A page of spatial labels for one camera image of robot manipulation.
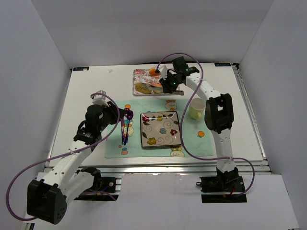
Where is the herb bread slice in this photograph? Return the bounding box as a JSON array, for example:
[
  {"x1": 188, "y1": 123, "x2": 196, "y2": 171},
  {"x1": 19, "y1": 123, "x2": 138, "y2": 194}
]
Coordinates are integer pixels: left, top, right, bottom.
[{"x1": 135, "y1": 82, "x2": 152, "y2": 94}]

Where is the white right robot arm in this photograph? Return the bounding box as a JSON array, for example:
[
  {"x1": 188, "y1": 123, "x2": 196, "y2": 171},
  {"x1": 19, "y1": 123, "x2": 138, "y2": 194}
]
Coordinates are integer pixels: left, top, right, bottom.
[{"x1": 155, "y1": 57, "x2": 236, "y2": 176}]

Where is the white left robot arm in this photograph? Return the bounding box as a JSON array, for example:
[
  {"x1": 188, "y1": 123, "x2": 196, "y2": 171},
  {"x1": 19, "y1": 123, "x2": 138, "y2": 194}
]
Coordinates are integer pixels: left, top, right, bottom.
[{"x1": 26, "y1": 101, "x2": 125, "y2": 225}]

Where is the iridescent table knife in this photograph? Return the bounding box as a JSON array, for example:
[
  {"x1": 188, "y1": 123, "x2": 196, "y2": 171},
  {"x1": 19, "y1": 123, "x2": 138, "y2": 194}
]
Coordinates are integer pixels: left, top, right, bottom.
[{"x1": 120, "y1": 116, "x2": 126, "y2": 145}]

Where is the orange round bun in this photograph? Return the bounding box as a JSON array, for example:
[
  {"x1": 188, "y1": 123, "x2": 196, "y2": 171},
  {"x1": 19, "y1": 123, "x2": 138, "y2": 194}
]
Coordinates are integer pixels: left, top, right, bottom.
[{"x1": 149, "y1": 68, "x2": 160, "y2": 77}]

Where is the small round bun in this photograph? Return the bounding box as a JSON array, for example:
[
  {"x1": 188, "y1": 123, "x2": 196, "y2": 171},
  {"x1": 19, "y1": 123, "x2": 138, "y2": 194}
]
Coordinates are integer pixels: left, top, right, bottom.
[{"x1": 150, "y1": 83, "x2": 163, "y2": 93}]

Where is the purple spoon upper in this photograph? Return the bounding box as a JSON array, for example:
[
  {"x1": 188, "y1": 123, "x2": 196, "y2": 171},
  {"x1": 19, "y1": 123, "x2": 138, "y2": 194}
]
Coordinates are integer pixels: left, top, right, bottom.
[{"x1": 124, "y1": 108, "x2": 134, "y2": 144}]

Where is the light green mug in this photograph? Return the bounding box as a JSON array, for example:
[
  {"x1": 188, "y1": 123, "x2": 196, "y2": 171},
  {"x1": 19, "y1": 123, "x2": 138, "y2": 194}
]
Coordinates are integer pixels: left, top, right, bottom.
[{"x1": 189, "y1": 98, "x2": 205, "y2": 120}]

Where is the right corner table label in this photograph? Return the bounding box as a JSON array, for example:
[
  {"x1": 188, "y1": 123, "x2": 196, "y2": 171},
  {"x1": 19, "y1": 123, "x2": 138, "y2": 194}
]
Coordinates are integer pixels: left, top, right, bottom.
[{"x1": 214, "y1": 62, "x2": 231, "y2": 67}]

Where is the corner table label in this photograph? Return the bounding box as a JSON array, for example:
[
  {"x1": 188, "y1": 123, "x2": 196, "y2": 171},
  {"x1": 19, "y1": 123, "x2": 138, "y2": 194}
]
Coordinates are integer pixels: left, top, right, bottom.
[
  {"x1": 72, "y1": 67, "x2": 89, "y2": 71},
  {"x1": 214, "y1": 62, "x2": 231, "y2": 67}
]

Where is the floral rectangular tray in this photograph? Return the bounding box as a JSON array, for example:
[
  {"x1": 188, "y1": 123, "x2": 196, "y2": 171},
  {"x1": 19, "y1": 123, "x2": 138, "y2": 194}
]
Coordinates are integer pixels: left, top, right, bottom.
[{"x1": 132, "y1": 69, "x2": 167, "y2": 96}]

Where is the left corner table label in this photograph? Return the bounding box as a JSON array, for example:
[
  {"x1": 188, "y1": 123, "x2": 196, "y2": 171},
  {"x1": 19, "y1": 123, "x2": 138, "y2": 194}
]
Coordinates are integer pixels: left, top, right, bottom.
[{"x1": 72, "y1": 67, "x2": 89, "y2": 71}]

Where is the square floral ceramic plate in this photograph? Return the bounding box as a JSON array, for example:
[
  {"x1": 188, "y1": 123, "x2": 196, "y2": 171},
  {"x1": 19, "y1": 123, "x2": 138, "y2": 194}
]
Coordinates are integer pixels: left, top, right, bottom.
[{"x1": 140, "y1": 111, "x2": 181, "y2": 149}]

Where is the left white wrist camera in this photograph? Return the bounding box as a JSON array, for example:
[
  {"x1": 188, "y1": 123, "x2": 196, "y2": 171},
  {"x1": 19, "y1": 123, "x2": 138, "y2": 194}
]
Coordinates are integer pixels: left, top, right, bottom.
[{"x1": 90, "y1": 90, "x2": 107, "y2": 106}]

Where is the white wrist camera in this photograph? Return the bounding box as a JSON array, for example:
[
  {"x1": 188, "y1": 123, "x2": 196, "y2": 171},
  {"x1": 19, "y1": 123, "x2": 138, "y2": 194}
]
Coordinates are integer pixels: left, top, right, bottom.
[
  {"x1": 90, "y1": 90, "x2": 107, "y2": 106},
  {"x1": 155, "y1": 64, "x2": 168, "y2": 80}
]

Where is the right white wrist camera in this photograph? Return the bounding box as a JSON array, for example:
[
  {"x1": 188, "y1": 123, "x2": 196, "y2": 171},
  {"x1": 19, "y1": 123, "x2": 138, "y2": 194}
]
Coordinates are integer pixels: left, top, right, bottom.
[{"x1": 155, "y1": 64, "x2": 168, "y2": 80}]

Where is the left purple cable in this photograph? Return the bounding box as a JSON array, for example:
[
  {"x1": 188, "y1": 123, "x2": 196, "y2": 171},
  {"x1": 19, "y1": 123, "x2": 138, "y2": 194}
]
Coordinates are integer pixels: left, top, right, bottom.
[{"x1": 5, "y1": 92, "x2": 120, "y2": 221}]

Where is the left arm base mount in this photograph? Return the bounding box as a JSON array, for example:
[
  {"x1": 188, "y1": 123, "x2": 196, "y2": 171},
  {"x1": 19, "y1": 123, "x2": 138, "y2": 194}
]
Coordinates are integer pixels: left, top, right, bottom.
[{"x1": 74, "y1": 167, "x2": 121, "y2": 201}]

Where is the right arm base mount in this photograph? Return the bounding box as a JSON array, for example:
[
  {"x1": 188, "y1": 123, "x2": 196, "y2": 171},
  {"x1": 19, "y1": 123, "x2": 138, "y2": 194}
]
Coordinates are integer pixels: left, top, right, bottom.
[{"x1": 196, "y1": 168, "x2": 247, "y2": 204}]

